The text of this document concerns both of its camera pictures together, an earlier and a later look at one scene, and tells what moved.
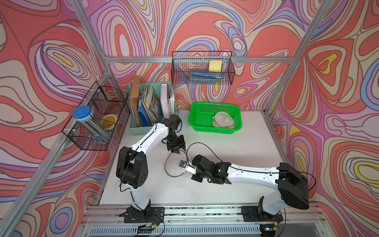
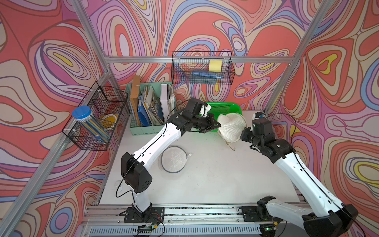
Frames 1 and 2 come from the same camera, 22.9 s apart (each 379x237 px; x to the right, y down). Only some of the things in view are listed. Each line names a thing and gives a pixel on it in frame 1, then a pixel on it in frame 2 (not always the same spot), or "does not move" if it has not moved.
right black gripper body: [199, 176] -> [248, 137]
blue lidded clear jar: [83, 114] does not move
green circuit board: [144, 229] does not move
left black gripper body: [174, 142] -> [204, 124]
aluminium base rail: [204, 219] does not move
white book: [164, 101] does not move
